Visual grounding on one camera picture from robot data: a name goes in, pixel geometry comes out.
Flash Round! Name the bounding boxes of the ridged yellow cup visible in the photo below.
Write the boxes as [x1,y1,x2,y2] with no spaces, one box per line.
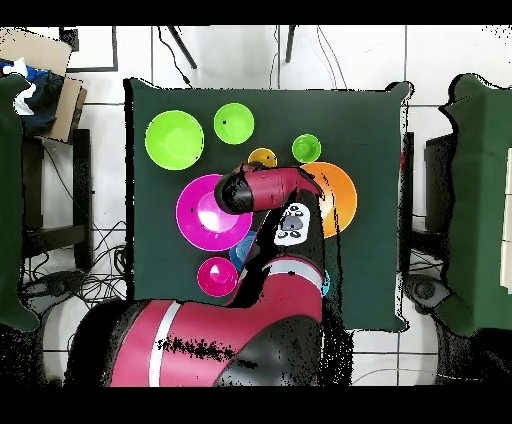
[247,147,278,168]

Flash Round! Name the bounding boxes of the dark blue bowl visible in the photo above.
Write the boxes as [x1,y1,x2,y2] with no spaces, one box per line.
[228,230,257,273]

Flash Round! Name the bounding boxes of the large pink bowl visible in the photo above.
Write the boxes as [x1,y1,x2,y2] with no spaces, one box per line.
[174,173,255,253]

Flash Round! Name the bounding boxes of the small red bowl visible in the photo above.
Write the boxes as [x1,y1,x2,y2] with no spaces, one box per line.
[196,256,240,299]

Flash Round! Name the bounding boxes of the ridged green cup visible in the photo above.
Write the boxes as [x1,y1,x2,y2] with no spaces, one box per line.
[291,133,322,164]

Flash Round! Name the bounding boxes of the large orange bowl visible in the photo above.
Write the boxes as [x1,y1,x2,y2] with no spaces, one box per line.
[299,161,359,240]

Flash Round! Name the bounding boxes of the small green bowl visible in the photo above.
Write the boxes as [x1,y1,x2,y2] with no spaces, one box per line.
[212,102,256,146]

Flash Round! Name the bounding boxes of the large green bowl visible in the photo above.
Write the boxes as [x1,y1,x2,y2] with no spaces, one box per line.
[144,109,205,172]

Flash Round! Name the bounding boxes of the dark green tablecloth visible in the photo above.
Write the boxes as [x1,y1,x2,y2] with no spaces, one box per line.
[123,77,415,335]
[433,72,512,337]
[0,73,41,333]

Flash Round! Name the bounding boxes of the black tripod leg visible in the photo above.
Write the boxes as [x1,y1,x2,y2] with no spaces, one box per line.
[166,25,198,70]
[284,25,298,64]

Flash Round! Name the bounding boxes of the black stool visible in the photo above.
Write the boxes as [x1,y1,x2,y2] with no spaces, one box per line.
[19,127,95,271]

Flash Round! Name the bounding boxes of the black cabinet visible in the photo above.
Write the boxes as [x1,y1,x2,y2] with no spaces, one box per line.
[423,133,455,233]

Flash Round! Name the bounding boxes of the blue and black bag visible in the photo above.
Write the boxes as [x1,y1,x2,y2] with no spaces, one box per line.
[0,57,65,137]

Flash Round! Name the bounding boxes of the cardboard box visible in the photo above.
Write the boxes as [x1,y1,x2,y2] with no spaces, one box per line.
[0,26,88,143]

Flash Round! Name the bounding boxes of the black floor cable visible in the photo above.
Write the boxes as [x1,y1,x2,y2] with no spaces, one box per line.
[156,25,194,88]

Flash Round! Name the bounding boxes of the black frame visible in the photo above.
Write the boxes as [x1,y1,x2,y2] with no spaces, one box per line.
[58,25,120,74]

